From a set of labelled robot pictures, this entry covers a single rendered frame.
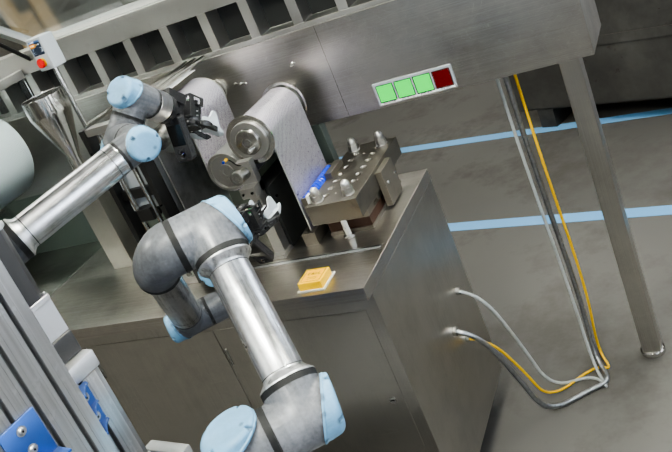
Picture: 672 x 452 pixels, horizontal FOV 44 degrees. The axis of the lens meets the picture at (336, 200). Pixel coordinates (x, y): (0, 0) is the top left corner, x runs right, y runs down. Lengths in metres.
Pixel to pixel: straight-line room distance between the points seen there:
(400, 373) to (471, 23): 0.97
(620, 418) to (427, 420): 0.74
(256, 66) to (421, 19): 0.56
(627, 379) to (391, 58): 1.33
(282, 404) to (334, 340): 0.74
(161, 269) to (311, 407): 0.41
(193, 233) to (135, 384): 1.15
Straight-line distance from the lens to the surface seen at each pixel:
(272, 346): 1.59
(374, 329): 2.21
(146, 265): 1.69
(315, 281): 2.17
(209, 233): 1.66
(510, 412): 3.00
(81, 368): 1.58
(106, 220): 2.87
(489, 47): 2.40
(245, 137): 2.34
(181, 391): 2.66
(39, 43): 2.62
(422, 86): 2.47
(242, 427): 1.54
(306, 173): 2.47
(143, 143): 1.81
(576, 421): 2.89
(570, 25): 2.35
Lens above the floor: 1.87
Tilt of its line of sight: 21 degrees down
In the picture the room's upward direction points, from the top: 23 degrees counter-clockwise
